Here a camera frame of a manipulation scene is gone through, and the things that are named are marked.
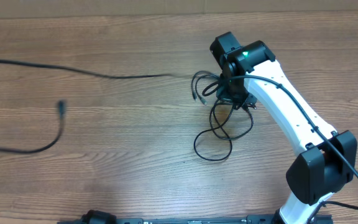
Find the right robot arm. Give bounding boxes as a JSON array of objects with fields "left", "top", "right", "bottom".
[{"left": 209, "top": 32, "right": 357, "bottom": 223}]

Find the black right camera cable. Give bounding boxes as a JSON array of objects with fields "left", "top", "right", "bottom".
[{"left": 202, "top": 74, "right": 358, "bottom": 224}]

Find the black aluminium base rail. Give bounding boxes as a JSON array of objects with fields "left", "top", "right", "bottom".
[{"left": 57, "top": 210, "right": 334, "bottom": 224}]

